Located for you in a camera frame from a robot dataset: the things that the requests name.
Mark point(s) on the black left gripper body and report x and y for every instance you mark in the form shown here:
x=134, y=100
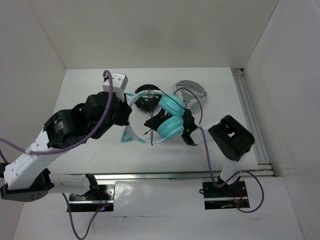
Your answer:
x=119, y=118

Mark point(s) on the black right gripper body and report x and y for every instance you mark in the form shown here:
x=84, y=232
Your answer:
x=184, y=128

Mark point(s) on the teal cat ear headphones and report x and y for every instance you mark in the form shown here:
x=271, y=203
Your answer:
x=174, y=109

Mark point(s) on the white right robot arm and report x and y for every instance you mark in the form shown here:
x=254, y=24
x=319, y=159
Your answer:
x=233, y=140

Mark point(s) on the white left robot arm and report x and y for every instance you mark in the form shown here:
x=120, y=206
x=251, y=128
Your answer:
x=28, y=178

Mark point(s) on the black headphones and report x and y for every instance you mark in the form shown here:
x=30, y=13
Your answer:
x=149, y=102

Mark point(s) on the white gaming headset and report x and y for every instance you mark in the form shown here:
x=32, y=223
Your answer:
x=191, y=93

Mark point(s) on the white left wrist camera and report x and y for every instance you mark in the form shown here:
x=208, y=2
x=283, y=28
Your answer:
x=116, y=83

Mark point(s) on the aluminium front rail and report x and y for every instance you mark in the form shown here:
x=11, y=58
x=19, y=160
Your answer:
x=154, y=176

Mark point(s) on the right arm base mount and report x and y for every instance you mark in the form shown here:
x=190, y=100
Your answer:
x=223, y=198

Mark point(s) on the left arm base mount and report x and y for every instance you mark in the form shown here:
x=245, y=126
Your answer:
x=102, y=200

